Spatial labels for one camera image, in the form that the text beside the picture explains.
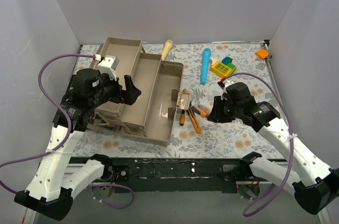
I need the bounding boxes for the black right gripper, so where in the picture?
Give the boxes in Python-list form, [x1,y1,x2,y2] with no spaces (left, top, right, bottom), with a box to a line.
[208,95,242,123]

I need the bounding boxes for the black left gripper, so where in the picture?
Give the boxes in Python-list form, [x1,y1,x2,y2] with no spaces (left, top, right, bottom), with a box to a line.
[90,69,141,108]

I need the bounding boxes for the orange handled pliers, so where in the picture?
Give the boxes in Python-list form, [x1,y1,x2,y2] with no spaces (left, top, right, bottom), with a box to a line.
[191,105,211,118]

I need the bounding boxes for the taupe plastic tool box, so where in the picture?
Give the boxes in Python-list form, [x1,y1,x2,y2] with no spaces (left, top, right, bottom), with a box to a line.
[87,37,191,145]

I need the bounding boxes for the orange utility knife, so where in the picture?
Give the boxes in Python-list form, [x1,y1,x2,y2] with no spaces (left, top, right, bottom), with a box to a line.
[187,109,202,134]

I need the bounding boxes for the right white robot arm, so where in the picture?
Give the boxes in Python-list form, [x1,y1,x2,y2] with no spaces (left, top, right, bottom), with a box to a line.
[208,81,338,215]

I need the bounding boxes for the yellow green toy block house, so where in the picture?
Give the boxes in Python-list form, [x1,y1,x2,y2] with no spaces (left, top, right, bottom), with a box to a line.
[210,57,237,78]

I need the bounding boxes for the floral table mat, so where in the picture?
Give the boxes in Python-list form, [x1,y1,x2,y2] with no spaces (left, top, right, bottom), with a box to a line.
[74,43,281,159]

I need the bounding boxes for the blue toy microphone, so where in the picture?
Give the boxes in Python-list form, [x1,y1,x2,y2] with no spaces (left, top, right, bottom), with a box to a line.
[200,48,211,85]

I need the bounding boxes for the orange tape measure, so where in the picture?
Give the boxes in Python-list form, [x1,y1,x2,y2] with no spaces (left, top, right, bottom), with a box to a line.
[255,49,269,60]

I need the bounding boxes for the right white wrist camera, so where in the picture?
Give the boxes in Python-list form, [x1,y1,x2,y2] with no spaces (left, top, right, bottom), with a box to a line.
[218,77,235,100]

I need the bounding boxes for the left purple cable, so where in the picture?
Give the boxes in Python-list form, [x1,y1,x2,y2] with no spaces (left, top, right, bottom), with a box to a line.
[0,53,135,210]

